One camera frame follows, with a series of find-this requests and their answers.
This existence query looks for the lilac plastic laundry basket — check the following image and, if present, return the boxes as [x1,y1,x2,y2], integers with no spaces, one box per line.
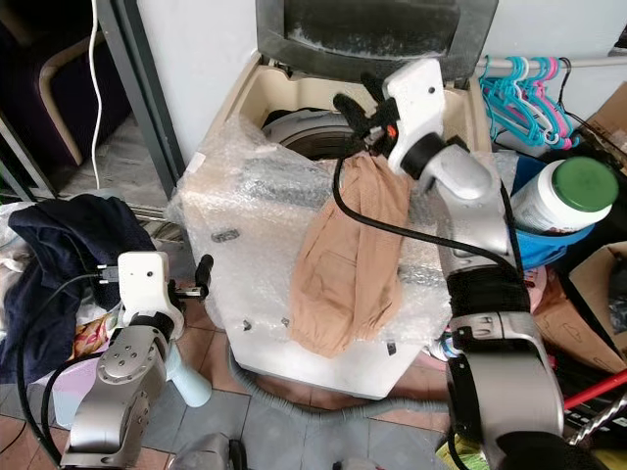
[54,348,128,427]

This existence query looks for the pink plastic clothes hanger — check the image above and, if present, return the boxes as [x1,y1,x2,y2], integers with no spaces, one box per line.
[529,56,571,148]

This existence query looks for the dark purple armchair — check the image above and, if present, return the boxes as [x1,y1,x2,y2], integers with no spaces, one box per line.
[0,0,128,167]

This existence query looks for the bubble-wrapped white washing machine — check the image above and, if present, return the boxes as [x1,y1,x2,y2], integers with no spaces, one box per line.
[167,54,515,402]

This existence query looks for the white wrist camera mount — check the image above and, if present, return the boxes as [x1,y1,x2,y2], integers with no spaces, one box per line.
[382,57,447,177]
[118,251,172,319]

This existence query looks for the silver hanger rail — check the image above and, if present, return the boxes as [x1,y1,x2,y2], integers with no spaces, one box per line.
[478,56,627,71]

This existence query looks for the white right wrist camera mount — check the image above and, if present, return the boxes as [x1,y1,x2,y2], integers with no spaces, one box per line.
[382,57,447,177]

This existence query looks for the red rod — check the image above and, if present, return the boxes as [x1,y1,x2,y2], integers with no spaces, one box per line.
[563,380,627,409]

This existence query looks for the brown cardboard box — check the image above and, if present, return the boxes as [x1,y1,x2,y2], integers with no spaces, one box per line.
[534,245,627,358]

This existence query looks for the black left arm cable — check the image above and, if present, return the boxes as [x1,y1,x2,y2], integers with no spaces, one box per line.
[20,272,123,461]

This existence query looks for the tan trousers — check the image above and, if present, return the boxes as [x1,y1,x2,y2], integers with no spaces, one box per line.
[289,152,412,358]

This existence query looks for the teal plastic clothes hanger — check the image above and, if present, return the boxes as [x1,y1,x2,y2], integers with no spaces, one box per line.
[480,56,545,148]

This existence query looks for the grey washing machine lid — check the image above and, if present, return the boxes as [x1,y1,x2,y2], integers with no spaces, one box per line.
[255,0,501,84]

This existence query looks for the navy blue garment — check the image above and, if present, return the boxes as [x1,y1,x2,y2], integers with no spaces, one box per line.
[8,194,158,383]

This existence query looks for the white jar with green lid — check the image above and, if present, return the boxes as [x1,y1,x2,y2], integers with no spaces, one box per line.
[511,157,620,236]

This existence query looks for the dark grey door frame post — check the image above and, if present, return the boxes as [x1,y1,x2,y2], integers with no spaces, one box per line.
[103,0,187,226]

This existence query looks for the white garment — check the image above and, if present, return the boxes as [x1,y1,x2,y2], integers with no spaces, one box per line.
[0,201,28,251]

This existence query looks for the blue plastic tub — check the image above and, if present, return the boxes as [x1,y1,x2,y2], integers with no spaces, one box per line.
[514,230,589,272]

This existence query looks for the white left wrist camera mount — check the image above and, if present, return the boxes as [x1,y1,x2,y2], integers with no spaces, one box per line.
[118,251,172,319]

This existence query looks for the yellow-green plastic basket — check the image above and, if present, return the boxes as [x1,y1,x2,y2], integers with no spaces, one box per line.
[436,436,481,470]

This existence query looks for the white power cable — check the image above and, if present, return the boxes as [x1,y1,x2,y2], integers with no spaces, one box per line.
[88,0,105,192]

